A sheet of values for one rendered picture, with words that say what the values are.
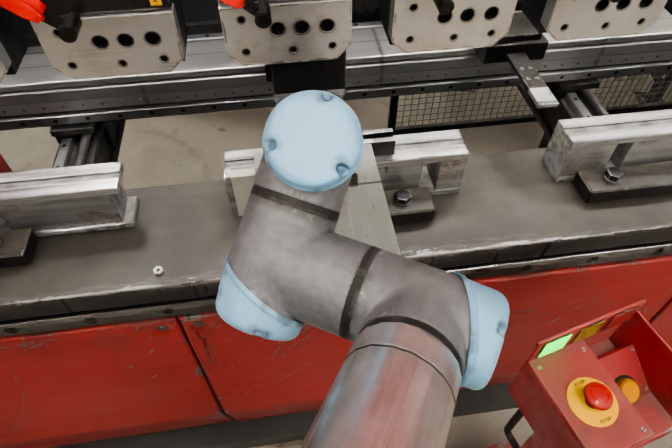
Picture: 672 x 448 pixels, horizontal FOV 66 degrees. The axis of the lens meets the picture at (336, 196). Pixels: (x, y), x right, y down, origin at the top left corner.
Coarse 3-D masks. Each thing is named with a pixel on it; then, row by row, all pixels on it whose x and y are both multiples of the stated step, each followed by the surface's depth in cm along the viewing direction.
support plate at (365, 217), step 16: (368, 144) 79; (256, 160) 77; (368, 160) 77; (368, 176) 75; (352, 192) 72; (368, 192) 72; (352, 208) 71; (368, 208) 71; (384, 208) 71; (336, 224) 69; (352, 224) 69; (368, 224) 69; (384, 224) 69; (368, 240) 67; (384, 240) 67
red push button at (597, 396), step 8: (592, 384) 74; (600, 384) 74; (584, 392) 73; (592, 392) 73; (600, 392) 73; (608, 392) 73; (592, 400) 72; (600, 400) 72; (608, 400) 72; (592, 408) 74; (600, 408) 72; (608, 408) 72
